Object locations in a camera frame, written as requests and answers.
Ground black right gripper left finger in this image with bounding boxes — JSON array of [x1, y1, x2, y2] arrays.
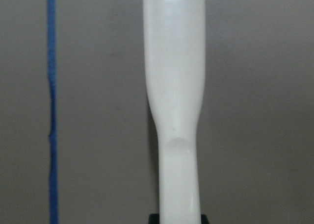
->
[[148, 213, 160, 224]]

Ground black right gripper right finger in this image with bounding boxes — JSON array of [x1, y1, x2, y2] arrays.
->
[[201, 214, 209, 224]]

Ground beige brush black bristles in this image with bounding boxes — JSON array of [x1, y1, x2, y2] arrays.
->
[[143, 0, 206, 224]]

